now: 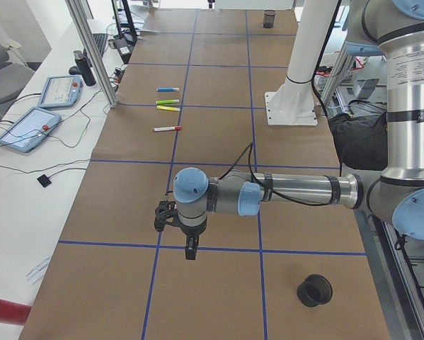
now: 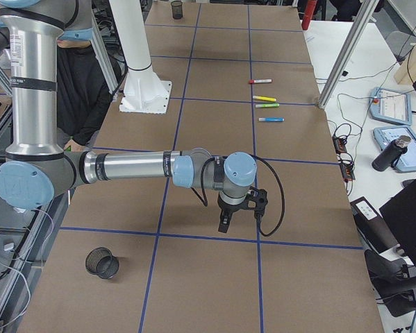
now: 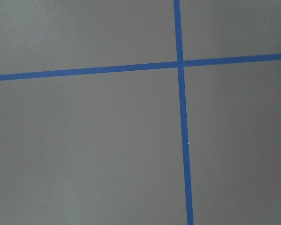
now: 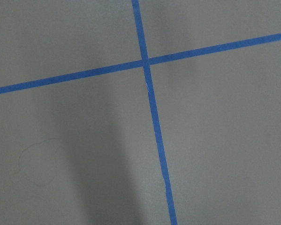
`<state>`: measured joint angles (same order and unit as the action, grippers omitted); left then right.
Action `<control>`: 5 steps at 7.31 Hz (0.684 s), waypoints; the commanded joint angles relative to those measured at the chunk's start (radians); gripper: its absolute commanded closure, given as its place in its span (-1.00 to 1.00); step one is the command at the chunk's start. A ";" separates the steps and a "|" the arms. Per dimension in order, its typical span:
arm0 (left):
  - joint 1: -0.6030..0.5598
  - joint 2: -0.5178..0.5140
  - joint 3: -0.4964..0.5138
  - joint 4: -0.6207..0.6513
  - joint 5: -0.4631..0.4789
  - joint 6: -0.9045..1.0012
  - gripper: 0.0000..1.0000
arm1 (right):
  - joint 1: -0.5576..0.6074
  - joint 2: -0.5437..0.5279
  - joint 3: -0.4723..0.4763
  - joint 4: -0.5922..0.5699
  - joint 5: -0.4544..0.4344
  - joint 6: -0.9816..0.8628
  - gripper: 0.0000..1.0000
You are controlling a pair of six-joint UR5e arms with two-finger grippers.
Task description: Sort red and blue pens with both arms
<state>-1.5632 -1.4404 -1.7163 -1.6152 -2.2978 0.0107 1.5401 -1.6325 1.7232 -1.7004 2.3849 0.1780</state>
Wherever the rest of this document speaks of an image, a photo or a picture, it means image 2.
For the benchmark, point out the far black mesh pen cup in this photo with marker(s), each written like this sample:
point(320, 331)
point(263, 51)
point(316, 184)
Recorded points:
point(177, 9)

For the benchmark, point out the near black mesh pen cup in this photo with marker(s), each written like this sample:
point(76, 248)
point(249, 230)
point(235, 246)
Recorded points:
point(102, 263)

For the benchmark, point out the red capped white marker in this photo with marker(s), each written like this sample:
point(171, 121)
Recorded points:
point(260, 81)

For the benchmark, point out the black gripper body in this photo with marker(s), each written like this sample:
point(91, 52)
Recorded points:
point(228, 209)

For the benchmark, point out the aluminium frame post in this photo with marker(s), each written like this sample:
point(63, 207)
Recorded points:
point(362, 18)

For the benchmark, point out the near blue teach pendant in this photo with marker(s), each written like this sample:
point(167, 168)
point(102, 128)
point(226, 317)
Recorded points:
point(384, 135)

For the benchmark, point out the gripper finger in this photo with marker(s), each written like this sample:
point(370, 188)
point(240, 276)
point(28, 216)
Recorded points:
point(222, 221)
point(226, 220)

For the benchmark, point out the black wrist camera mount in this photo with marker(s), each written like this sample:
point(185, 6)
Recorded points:
point(257, 202)

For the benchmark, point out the red fire extinguisher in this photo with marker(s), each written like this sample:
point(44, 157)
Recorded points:
point(308, 14)

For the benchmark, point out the yellow highlighter pen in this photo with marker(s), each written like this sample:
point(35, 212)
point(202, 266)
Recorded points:
point(264, 98)

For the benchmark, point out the green highlighter pen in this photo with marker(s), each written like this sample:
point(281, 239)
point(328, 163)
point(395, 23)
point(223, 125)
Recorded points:
point(267, 105)

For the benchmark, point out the dark box with white label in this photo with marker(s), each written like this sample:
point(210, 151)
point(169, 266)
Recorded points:
point(372, 225)

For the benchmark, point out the black orange adapter box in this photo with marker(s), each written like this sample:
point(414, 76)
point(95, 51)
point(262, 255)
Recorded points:
point(339, 145)
point(347, 172)

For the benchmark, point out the blue highlighter pen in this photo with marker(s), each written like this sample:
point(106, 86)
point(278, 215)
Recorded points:
point(271, 119)

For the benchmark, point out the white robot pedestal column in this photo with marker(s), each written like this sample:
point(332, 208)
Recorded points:
point(144, 91)

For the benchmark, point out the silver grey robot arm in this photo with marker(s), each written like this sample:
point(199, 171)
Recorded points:
point(37, 169)

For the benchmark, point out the black monitor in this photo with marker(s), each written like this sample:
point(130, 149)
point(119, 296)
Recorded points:
point(399, 213)

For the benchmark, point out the blue teach pendant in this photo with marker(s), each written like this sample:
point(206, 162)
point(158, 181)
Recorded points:
point(384, 135)
point(390, 106)

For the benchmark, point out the black water bottle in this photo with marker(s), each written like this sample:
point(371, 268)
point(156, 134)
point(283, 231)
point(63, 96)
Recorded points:
point(390, 155)

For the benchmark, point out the black mesh pen cup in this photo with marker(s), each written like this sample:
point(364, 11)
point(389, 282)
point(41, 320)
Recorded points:
point(102, 263)
point(177, 9)

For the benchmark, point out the person in black jacket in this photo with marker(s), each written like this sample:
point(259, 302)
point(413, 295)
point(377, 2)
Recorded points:
point(83, 96)

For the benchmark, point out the far blue teach pendant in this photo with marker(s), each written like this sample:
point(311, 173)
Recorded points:
point(390, 106)

